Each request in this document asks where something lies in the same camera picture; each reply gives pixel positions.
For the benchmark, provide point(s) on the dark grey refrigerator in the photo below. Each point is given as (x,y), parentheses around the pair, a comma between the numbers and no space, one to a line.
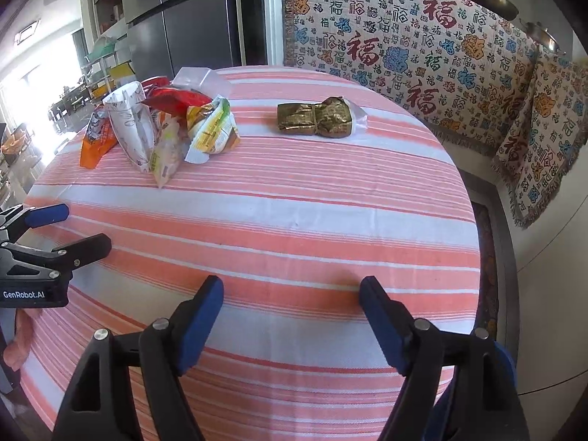
(193,23)

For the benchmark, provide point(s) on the clear plastic wrapper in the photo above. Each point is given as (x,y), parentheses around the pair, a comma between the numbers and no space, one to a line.
(359,117)
(202,80)

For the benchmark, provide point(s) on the crushed paper cup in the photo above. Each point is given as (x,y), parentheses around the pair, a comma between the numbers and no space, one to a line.
(131,124)

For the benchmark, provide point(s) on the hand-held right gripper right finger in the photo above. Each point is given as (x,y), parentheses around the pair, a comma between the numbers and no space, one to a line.
(381,326)

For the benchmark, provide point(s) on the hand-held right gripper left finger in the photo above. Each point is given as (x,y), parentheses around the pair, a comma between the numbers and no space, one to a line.
(202,326)

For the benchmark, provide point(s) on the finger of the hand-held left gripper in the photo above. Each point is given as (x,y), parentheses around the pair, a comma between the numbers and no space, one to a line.
(48,215)
(87,248)

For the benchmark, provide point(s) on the pink striped tablecloth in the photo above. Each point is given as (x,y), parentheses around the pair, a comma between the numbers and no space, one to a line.
(275,220)

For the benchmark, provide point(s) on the orange snack packet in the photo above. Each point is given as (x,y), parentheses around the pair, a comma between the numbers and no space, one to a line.
(96,142)

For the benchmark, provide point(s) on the printed blanket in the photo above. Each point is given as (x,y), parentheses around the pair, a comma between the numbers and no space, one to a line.
(390,32)

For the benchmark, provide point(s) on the gold foil wrapper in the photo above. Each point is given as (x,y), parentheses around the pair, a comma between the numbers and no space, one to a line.
(312,117)

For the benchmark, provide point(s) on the printed cushion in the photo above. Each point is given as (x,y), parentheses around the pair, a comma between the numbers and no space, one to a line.
(542,138)

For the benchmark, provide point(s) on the red snack bag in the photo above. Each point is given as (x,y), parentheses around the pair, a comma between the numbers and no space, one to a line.
(172,101)

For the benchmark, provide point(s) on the storage shelf rack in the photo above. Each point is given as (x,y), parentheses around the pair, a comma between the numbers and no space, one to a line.
(103,50)

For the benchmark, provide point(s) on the pale yellow snack packet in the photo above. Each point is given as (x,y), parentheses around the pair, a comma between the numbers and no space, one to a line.
(167,156)

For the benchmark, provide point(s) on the steel pot lid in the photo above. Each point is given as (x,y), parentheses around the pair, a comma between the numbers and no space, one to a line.
(544,36)

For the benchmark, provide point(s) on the green yellow snack packet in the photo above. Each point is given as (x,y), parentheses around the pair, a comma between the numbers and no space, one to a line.
(213,131)

